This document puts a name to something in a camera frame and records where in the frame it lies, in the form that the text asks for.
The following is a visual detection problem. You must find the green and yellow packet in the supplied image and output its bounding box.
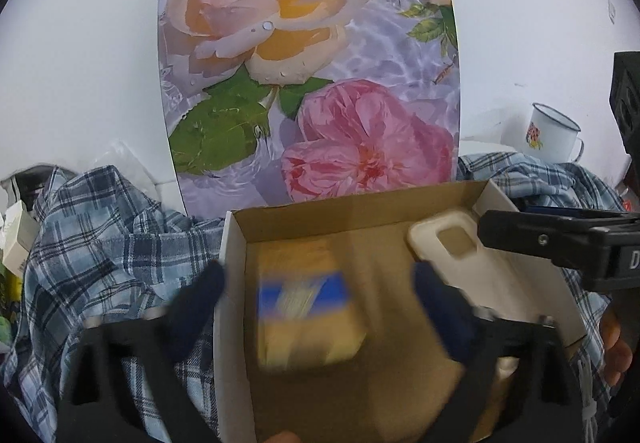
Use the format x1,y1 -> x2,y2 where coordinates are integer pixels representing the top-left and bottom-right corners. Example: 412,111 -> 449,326
0,265 -> 22,356

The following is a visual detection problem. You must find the small white carton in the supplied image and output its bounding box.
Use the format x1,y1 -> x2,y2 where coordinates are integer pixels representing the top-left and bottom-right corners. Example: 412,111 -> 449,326
1,200 -> 41,276

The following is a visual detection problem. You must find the clear plastic bag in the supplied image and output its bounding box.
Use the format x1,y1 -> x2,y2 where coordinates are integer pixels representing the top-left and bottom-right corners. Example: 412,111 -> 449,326
92,138 -> 161,196

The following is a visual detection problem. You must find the dark cloth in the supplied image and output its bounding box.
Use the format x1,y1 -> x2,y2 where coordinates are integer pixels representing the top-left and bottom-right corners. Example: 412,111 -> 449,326
10,166 -> 53,211

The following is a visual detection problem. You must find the white enamel mug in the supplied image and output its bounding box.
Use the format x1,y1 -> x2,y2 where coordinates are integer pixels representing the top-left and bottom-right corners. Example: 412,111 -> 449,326
525,103 -> 585,163

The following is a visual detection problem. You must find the beige phone case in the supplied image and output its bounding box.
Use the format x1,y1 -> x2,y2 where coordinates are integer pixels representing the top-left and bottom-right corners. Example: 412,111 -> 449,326
407,213 -> 523,379

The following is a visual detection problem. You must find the blue plaid shirt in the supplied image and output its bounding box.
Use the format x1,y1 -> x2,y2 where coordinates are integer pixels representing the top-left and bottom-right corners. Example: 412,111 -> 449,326
0,150 -> 626,443

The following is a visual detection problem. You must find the person's right hand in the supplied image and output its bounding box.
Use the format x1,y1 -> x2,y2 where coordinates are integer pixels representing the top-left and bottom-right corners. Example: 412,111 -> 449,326
599,307 -> 635,389

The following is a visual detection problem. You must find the gold and blue cigarette pack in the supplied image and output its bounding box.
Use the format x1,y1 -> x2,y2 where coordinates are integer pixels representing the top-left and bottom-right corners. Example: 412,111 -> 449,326
255,238 -> 368,371

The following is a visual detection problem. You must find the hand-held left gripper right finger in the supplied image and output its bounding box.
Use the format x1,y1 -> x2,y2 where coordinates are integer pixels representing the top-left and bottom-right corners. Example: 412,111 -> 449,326
412,262 -> 585,443

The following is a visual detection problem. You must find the cardboard box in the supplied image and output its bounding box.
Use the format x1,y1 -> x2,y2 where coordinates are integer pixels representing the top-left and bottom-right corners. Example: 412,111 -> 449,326
212,179 -> 588,443

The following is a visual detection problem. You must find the white flat box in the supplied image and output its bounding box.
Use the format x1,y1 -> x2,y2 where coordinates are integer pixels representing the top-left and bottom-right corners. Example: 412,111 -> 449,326
459,138 -> 533,160

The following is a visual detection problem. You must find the floral rose poster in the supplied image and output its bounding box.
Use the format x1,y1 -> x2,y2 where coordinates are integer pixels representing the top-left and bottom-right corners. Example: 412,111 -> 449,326
157,0 -> 461,217

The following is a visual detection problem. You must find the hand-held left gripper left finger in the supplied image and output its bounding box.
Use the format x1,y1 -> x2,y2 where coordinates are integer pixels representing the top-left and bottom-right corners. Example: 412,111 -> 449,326
57,260 -> 227,443

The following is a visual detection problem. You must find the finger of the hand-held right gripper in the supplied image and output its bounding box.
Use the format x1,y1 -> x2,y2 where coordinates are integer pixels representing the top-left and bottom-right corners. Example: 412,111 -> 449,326
477,206 -> 621,274

